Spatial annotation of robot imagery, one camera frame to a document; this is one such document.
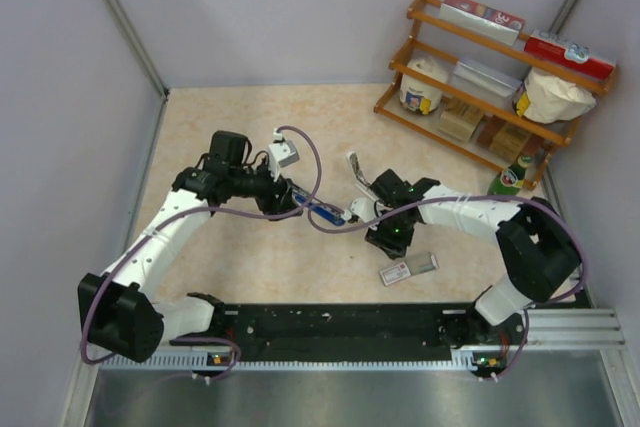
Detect white bag with yellow label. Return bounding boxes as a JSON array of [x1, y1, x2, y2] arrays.
[[512, 68, 597, 124]]

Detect green glass bottle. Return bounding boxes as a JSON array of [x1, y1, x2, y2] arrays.
[[487, 154, 533, 196]]

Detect red foil roll box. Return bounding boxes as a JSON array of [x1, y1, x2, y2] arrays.
[[438, 0, 526, 46]]

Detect white jar with label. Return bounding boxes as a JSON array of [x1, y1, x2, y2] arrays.
[[399, 56, 449, 115]]

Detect wooden three-tier shelf rack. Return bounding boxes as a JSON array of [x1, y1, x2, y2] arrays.
[[374, 0, 619, 189]]

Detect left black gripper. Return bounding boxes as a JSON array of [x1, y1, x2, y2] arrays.
[[228, 158, 302, 220]]

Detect aluminium frame rail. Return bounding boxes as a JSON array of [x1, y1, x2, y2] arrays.
[[79, 309, 629, 353]]

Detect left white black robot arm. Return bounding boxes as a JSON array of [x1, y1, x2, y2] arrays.
[[77, 131, 299, 363]]

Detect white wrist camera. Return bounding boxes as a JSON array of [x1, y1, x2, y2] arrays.
[[349, 197, 377, 223], [267, 129, 300, 181]]

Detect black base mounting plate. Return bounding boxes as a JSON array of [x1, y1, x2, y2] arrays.
[[181, 303, 523, 362]]

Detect red white wrap box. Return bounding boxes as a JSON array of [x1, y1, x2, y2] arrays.
[[524, 29, 617, 81]]

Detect silver grey long box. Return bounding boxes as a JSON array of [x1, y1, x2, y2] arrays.
[[449, 58, 522, 110]]

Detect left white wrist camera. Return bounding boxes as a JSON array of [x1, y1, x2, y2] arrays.
[[267, 129, 300, 181]]

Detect blue metal stapler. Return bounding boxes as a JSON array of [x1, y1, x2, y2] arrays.
[[292, 184, 347, 226]]

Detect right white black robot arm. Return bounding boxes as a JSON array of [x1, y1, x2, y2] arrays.
[[357, 169, 582, 343]]

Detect dark brown cardboard box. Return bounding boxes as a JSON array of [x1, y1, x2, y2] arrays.
[[476, 117, 544, 163]]

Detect grey slotted cable duct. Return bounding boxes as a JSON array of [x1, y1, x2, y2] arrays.
[[101, 347, 498, 373]]

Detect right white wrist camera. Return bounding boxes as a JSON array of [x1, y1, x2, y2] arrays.
[[349, 197, 377, 223]]

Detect small white stapler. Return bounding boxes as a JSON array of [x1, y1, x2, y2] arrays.
[[346, 151, 378, 201]]

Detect red white staple box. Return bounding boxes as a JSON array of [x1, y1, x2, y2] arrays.
[[379, 252, 439, 287]]

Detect light brown cardboard box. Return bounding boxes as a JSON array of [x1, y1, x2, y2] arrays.
[[438, 97, 484, 142]]

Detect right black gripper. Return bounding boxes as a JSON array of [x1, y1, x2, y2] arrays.
[[365, 209, 415, 260]]

